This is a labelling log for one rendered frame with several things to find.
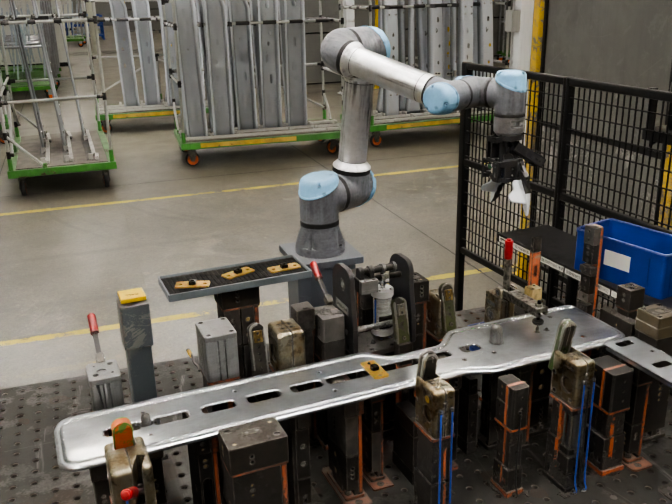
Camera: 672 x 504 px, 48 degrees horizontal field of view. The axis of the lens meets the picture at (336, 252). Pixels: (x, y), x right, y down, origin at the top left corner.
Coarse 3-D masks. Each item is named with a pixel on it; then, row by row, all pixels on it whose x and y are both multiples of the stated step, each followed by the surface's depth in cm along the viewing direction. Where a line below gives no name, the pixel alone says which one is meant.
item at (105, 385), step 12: (108, 360) 170; (96, 372) 164; (108, 372) 164; (96, 384) 162; (108, 384) 163; (120, 384) 164; (96, 396) 163; (108, 396) 164; (120, 396) 165; (96, 408) 163; (108, 432) 167
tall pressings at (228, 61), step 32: (192, 0) 786; (256, 0) 855; (288, 0) 841; (192, 32) 799; (224, 32) 805; (256, 32) 864; (288, 32) 851; (192, 64) 809; (224, 64) 817; (256, 64) 868; (288, 64) 859; (192, 96) 817; (224, 96) 826; (288, 96) 864; (192, 128) 825; (224, 128) 835; (256, 128) 861
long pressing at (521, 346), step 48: (480, 336) 191; (528, 336) 190; (576, 336) 189; (624, 336) 190; (240, 384) 170; (288, 384) 170; (336, 384) 169; (384, 384) 169; (96, 432) 153; (144, 432) 152; (192, 432) 152
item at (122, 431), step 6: (114, 420) 137; (120, 420) 137; (126, 420) 137; (114, 426) 136; (120, 426) 136; (126, 426) 137; (114, 432) 136; (120, 432) 137; (126, 432) 137; (132, 432) 138; (114, 438) 137; (120, 438) 138; (126, 438) 138; (132, 438) 139; (114, 444) 138; (120, 444) 138; (126, 444) 139; (132, 444) 139
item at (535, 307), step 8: (512, 288) 201; (504, 296) 200; (512, 296) 197; (520, 296) 196; (528, 296) 196; (520, 304) 194; (528, 304) 191; (536, 304) 189; (528, 312) 191; (536, 312) 188; (544, 312) 190; (536, 320) 190
